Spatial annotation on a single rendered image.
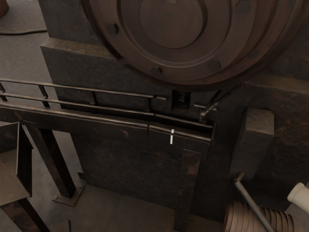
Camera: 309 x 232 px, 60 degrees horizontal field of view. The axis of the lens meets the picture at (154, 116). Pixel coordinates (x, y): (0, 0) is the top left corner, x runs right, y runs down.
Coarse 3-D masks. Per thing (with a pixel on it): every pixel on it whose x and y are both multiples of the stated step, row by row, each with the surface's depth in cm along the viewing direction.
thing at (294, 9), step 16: (80, 0) 60; (304, 0) 47; (304, 16) 49; (96, 32) 65; (288, 32) 52; (112, 48) 67; (272, 48) 55; (128, 64) 69; (256, 64) 58; (160, 80) 69; (224, 80) 63; (240, 80) 62
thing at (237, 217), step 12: (228, 204) 90; (240, 204) 85; (228, 216) 84; (240, 216) 82; (252, 216) 82; (276, 216) 82; (288, 216) 83; (228, 228) 83; (240, 228) 81; (252, 228) 80; (264, 228) 80; (276, 228) 80; (288, 228) 79; (300, 228) 80
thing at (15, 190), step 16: (0, 128) 83; (16, 128) 85; (0, 144) 87; (16, 144) 90; (0, 160) 88; (16, 160) 88; (0, 176) 84; (16, 176) 83; (0, 192) 80; (16, 192) 79; (16, 208) 92; (32, 208) 104; (16, 224) 99; (32, 224) 102; (64, 224) 133
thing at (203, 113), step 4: (240, 84) 73; (232, 88) 71; (236, 88) 71; (220, 92) 71; (228, 92) 69; (232, 92) 70; (216, 96) 68; (224, 96) 67; (228, 96) 68; (212, 100) 66; (220, 100) 65; (208, 104) 64; (212, 104) 64; (216, 104) 64; (200, 108) 66; (208, 108) 62; (212, 108) 63; (200, 112) 61; (204, 112) 60; (200, 116) 64; (204, 116) 61; (200, 120) 63
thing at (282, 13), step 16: (96, 0) 57; (272, 0) 45; (288, 0) 46; (96, 16) 60; (256, 16) 48; (272, 16) 48; (288, 16) 48; (256, 32) 50; (272, 32) 51; (256, 48) 54; (240, 64) 57; (208, 80) 63
